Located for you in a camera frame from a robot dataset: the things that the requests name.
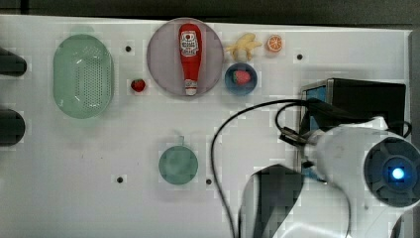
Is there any black cylinder post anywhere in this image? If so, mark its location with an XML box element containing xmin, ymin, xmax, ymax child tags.
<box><xmin>0</xmin><ymin>109</ymin><xmax>26</xmax><ymax>147</ymax></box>
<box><xmin>0</xmin><ymin>48</ymin><xmax>28</xmax><ymax>76</ymax></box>

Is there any orange slice toy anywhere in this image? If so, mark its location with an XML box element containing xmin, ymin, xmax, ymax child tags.
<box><xmin>265</xmin><ymin>35</ymin><xmax>282</xmax><ymax>53</ymax></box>

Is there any peeled banana toy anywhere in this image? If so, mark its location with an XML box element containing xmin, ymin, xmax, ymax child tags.
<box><xmin>225</xmin><ymin>33</ymin><xmax>262</xmax><ymax>62</ymax></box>

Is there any red ketchup bottle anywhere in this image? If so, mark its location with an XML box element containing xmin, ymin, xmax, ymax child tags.
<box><xmin>178</xmin><ymin>23</ymin><xmax>202</xmax><ymax>96</ymax></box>

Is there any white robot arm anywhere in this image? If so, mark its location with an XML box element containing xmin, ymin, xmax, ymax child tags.
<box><xmin>239</xmin><ymin>118</ymin><xmax>419</xmax><ymax>238</ymax></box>

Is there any blue bowl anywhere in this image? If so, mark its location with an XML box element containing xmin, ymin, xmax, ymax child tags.
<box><xmin>225</xmin><ymin>62</ymin><xmax>258</xmax><ymax>96</ymax></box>

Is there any red strawberry on table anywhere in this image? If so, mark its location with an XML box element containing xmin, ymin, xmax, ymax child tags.
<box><xmin>131</xmin><ymin>79</ymin><xmax>146</xmax><ymax>92</ymax></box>

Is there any green mug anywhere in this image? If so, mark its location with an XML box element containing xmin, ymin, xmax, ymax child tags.
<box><xmin>158</xmin><ymin>136</ymin><xmax>198</xmax><ymax>185</ymax></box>

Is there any black toaster oven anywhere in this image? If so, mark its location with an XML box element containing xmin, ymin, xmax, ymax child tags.
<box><xmin>299</xmin><ymin>77</ymin><xmax>408</xmax><ymax>186</ymax></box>

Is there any strawberry in blue bowl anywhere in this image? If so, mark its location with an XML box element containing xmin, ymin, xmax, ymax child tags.
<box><xmin>233</xmin><ymin>70</ymin><xmax>251</xmax><ymax>85</ymax></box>

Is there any grey round plate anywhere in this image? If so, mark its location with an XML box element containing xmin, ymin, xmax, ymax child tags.
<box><xmin>147</xmin><ymin>18</ymin><xmax>224</xmax><ymax>96</ymax></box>

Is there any green perforated colander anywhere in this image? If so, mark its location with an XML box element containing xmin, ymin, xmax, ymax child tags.
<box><xmin>52</xmin><ymin>34</ymin><xmax>114</xmax><ymax>119</ymax></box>

